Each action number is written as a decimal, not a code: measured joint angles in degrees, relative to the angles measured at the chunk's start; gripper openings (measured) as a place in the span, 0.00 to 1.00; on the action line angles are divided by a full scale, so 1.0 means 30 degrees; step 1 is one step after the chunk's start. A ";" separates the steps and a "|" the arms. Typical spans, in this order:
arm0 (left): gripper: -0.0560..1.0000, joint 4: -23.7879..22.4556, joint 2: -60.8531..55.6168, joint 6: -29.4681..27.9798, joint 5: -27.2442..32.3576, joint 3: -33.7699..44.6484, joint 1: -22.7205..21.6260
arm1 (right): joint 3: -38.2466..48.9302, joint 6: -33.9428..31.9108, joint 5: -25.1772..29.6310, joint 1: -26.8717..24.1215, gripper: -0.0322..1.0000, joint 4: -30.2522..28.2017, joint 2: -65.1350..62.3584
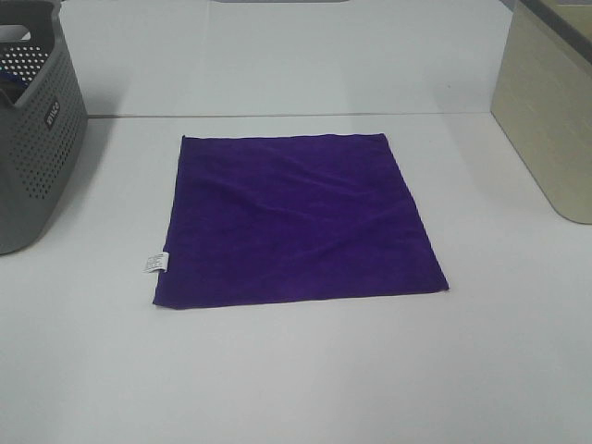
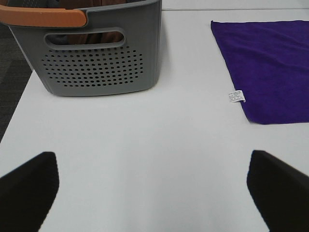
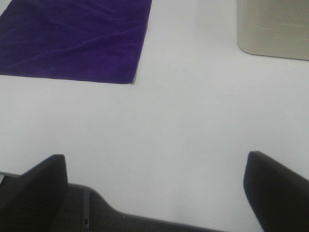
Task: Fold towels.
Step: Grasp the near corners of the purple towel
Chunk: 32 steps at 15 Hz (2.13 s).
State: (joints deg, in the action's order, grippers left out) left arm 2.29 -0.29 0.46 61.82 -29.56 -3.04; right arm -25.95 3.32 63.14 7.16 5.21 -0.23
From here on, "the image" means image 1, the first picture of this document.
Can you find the purple towel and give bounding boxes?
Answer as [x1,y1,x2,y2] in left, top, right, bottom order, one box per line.
[153,133,449,310]

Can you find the grey perforated laundry basket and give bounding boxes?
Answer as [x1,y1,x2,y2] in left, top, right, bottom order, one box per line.
[1,1,88,254]

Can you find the beige plastic bin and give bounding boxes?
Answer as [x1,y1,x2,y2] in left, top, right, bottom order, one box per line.
[490,1,591,224]

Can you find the dark cloth inside basket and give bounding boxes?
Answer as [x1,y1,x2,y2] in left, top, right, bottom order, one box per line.
[0,70,28,104]

